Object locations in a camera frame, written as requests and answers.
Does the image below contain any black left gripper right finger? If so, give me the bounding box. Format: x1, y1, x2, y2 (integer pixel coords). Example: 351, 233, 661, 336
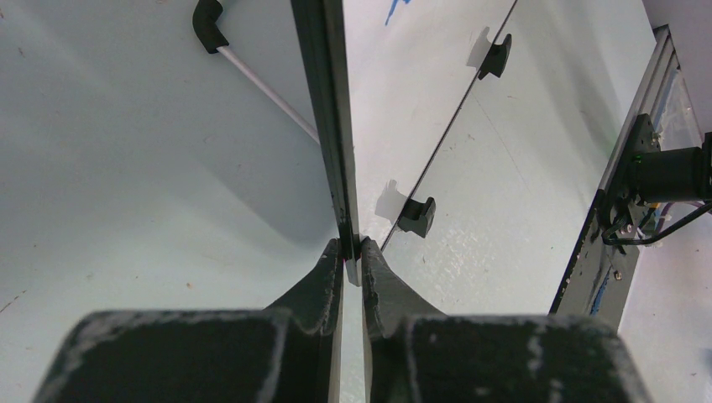
361, 238, 651, 402

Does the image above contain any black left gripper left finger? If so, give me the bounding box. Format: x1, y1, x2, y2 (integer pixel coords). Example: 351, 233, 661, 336
34, 239, 344, 402

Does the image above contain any small black framed whiteboard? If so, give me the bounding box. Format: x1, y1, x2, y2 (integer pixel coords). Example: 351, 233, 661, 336
291, 1, 514, 285

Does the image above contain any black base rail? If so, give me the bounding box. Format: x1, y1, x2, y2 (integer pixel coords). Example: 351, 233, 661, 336
549, 113, 660, 328

